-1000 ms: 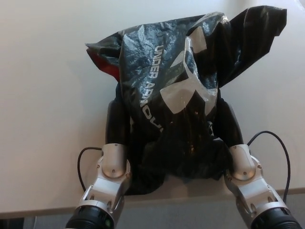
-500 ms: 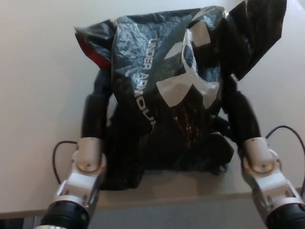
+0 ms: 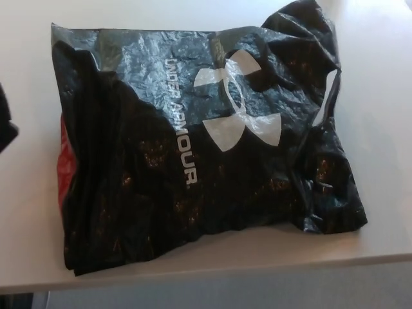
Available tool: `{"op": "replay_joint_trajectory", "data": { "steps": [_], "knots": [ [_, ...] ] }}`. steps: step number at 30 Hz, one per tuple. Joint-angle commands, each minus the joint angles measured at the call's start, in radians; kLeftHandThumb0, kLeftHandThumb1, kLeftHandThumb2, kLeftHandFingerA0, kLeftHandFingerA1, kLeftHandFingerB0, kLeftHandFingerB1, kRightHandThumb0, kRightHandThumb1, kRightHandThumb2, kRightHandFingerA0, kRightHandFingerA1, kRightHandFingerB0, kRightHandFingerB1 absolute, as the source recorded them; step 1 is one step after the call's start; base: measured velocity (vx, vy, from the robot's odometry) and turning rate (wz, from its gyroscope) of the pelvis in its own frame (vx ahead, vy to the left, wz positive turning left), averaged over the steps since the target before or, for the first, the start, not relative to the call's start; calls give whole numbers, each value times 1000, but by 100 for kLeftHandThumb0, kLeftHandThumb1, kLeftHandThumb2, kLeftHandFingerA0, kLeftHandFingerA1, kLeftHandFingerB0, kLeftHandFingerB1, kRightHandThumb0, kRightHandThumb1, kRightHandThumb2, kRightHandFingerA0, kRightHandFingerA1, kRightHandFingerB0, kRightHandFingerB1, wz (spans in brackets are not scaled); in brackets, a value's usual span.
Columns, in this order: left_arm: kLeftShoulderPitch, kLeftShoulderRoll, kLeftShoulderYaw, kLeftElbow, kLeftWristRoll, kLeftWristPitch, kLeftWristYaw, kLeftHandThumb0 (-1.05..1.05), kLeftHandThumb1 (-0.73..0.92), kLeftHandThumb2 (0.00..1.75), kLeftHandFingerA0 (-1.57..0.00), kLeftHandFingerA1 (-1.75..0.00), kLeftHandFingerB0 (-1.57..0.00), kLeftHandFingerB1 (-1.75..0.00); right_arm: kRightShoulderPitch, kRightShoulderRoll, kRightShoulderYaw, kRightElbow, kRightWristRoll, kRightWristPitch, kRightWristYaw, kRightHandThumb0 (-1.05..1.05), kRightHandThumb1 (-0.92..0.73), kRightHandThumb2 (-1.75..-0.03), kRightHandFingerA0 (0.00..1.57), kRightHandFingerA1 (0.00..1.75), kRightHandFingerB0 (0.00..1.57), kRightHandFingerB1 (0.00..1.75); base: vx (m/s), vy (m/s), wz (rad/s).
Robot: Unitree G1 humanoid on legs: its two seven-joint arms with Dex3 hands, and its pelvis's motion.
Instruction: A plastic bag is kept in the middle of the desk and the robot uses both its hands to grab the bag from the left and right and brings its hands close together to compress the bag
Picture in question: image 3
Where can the black plastic bag white logo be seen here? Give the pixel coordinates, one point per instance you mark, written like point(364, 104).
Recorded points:
point(135, 180)

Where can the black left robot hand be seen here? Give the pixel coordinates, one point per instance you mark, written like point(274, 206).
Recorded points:
point(5, 132)

